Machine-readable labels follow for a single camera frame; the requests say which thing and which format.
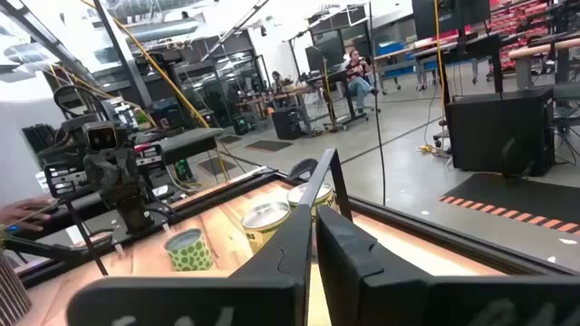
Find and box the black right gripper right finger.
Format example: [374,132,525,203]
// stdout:
[315,206,580,326]

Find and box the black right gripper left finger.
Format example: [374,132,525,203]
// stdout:
[66,203,314,326]

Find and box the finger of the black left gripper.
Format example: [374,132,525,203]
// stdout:
[84,158,114,203]
[112,156,142,205]

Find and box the oranges label can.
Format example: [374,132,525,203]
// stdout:
[240,200,292,255]

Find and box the green polka dot can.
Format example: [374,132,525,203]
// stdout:
[163,227,214,273]

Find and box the yellow label can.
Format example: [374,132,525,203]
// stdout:
[286,180,340,215]

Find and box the person's hand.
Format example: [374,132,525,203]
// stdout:
[0,196,55,234]

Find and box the dark gray desk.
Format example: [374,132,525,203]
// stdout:
[156,127,226,167]

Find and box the black mat orange striped edge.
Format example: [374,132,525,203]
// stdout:
[437,171,580,235]

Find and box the small black computer tower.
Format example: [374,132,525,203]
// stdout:
[270,107,307,141]

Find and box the seated person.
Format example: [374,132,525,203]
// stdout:
[343,48,381,114]

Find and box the black monitor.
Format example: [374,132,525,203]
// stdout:
[411,0,493,42]

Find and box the wooden top workbench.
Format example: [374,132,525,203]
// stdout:
[507,37,580,91]

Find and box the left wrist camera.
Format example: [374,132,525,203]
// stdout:
[82,120,120,153]

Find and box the yellow slanted cable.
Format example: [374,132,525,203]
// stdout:
[80,0,231,182]

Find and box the black hanging cable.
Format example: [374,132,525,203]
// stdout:
[366,0,388,208]

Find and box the yellow hanging cable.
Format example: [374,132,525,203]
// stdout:
[432,0,450,158]

